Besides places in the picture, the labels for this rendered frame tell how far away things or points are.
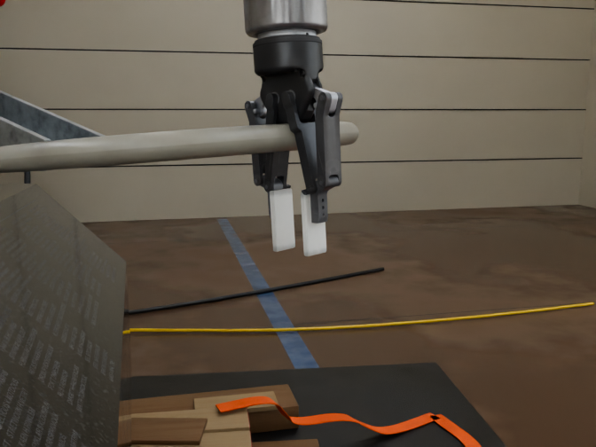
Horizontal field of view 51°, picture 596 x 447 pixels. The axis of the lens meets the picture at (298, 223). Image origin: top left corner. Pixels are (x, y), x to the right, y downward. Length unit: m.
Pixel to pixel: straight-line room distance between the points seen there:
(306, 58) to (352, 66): 5.36
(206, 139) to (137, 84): 5.12
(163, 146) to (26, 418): 0.29
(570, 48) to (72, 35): 4.79
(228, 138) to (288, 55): 0.11
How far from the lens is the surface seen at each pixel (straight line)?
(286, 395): 2.03
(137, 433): 1.61
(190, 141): 0.63
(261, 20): 0.66
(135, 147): 0.63
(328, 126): 0.64
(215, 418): 1.67
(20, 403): 0.69
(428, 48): 6.30
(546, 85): 6.91
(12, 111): 1.24
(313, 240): 0.67
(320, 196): 0.66
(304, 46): 0.66
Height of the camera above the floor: 0.97
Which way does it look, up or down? 10 degrees down
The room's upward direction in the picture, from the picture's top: straight up
